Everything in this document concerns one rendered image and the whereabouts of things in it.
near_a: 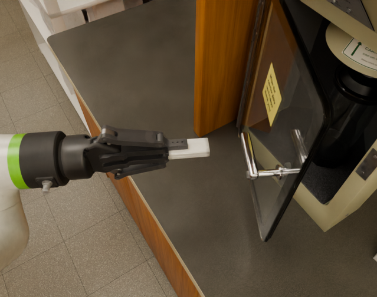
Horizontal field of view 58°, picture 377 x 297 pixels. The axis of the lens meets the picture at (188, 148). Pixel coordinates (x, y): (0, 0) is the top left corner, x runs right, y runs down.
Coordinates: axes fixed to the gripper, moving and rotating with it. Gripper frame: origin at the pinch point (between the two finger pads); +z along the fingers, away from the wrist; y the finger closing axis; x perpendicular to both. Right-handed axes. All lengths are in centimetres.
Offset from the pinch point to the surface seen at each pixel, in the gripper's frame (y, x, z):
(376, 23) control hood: 24.3, -2.3, 20.8
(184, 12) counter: -25, 80, 6
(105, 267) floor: -119, 19, -38
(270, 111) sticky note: 4.0, 3.5, 14.2
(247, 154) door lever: 0.9, -2.8, 9.5
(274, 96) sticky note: 7.5, 3.6, 14.3
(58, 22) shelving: -31, 86, -42
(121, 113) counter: -25.5, 32.2, -16.1
